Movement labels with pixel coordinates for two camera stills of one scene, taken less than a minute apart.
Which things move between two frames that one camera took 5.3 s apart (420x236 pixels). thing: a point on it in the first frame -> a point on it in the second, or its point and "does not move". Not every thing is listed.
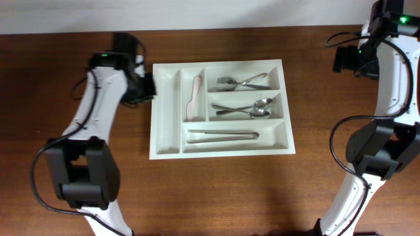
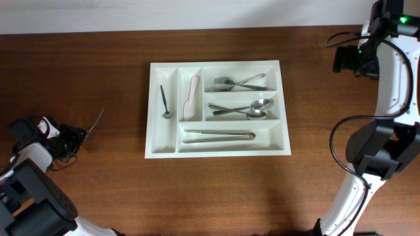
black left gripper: x=149 y=90 -> x=75 y=136
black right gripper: x=348 y=62 does not move
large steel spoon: x=258 y=114 does not move
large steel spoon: x=259 y=104 does not move
